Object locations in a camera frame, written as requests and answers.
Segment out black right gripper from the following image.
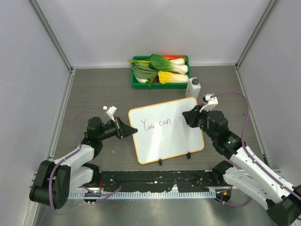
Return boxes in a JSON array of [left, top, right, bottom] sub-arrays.
[[182, 105, 217, 141]]

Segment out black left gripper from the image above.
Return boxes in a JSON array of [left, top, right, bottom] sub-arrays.
[[98, 117, 137, 141]]

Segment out orange-framed whiteboard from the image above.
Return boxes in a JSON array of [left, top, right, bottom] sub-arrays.
[[128, 97, 205, 164]]

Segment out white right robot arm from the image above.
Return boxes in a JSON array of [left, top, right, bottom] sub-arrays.
[[182, 105, 301, 226]]

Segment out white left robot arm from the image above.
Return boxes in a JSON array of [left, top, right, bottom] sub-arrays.
[[29, 117, 138, 210]]

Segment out white plastic bottle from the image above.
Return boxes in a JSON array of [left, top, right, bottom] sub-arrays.
[[185, 77, 201, 99]]

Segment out yellow-leaf cabbage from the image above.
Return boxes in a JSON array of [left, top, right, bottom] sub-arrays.
[[158, 71, 189, 84]]

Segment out white radish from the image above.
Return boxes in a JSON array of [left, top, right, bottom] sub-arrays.
[[136, 78, 148, 83]]

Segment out green bok choy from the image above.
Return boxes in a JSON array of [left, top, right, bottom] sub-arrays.
[[150, 54, 188, 74]]

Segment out green long beans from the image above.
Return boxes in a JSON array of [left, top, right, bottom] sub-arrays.
[[128, 59, 158, 79]]

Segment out orange carrot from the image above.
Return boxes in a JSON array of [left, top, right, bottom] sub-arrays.
[[162, 55, 187, 60]]

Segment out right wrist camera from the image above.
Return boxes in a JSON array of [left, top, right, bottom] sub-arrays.
[[200, 94, 218, 112]]

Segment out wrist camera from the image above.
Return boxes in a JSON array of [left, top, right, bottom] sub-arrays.
[[103, 106, 117, 121], [200, 94, 218, 112]]

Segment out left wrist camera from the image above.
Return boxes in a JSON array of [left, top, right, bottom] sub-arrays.
[[103, 106, 117, 121]]

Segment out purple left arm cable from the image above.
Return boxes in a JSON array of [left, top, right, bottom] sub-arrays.
[[48, 106, 122, 210]]

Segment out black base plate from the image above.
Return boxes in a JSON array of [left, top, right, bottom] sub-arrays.
[[73, 169, 233, 193]]

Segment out white slotted cable duct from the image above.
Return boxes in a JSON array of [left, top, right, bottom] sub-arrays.
[[40, 190, 216, 200]]

